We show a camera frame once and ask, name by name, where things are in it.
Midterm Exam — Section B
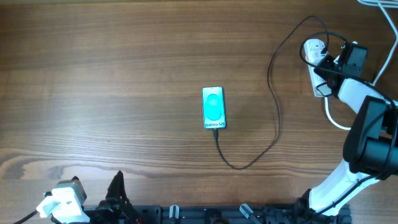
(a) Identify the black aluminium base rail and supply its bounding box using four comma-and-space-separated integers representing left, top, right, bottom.
75, 203, 353, 224

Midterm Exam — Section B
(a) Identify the white power strip cord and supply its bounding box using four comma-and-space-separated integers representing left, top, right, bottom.
323, 0, 398, 131

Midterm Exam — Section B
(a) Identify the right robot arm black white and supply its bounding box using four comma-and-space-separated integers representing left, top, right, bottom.
294, 55, 397, 223

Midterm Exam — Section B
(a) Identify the white power strip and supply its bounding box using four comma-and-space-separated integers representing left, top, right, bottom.
303, 38, 333, 98

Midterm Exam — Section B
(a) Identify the black USB charging cable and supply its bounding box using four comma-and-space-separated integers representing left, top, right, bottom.
213, 15, 331, 170

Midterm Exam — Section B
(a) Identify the white USB charger plug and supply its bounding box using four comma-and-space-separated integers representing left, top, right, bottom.
304, 39, 328, 65

